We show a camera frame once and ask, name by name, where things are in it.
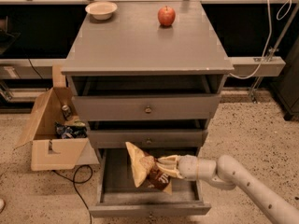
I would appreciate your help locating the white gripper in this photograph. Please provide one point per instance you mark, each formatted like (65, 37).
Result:
(188, 167)

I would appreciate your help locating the brown chip bag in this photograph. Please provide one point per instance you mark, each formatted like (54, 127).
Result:
(145, 170)

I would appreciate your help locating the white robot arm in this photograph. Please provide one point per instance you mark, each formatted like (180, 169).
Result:
(228, 173)

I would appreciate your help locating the brass top drawer knob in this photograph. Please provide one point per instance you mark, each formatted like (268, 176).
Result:
(148, 110)

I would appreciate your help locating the grey top drawer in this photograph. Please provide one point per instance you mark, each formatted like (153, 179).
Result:
(165, 107)

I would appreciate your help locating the grey open bottom drawer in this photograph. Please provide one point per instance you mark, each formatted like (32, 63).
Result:
(117, 195)

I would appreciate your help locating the grey middle drawer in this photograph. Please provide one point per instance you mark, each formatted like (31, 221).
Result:
(159, 138)

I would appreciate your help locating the grey wooden drawer cabinet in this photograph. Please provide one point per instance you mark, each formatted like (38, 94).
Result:
(133, 54)

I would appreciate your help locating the blue snack bag in box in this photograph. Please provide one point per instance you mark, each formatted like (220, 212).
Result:
(70, 131)

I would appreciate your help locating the metal can in box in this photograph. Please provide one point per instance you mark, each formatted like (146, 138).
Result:
(67, 112)

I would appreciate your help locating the open cardboard box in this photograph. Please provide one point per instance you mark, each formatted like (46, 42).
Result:
(49, 151)

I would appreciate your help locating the dark cabinet at right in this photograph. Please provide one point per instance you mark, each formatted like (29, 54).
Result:
(286, 86)

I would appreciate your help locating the red apple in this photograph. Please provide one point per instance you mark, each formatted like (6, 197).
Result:
(166, 16)

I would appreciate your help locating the white bowl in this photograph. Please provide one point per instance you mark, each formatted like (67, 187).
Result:
(101, 10)

